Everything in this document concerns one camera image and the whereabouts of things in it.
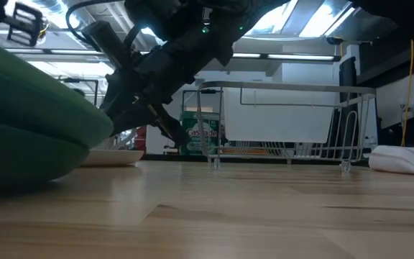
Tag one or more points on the white folded towel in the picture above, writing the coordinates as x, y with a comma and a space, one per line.
401, 160

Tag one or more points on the red container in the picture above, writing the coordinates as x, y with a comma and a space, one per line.
141, 142

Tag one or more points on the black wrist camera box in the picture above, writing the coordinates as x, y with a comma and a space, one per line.
106, 43

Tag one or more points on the white ceramic plate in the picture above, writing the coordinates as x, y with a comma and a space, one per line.
117, 157

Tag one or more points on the dark green plastic plate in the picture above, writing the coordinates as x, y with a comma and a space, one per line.
20, 154

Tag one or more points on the long ceiling light track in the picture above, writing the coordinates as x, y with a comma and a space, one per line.
300, 57

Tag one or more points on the black table edge rail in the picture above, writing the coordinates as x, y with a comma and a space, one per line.
156, 157

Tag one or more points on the black upright post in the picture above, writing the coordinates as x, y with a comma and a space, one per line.
347, 72

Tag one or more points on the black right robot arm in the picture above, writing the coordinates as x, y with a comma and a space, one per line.
207, 18

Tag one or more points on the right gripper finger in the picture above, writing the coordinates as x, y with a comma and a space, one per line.
131, 120
173, 131

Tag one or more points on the green Cascade detergent pouch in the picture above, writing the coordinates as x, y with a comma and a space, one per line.
190, 134

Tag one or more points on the white plastic utensil caddy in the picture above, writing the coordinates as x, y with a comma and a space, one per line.
279, 122

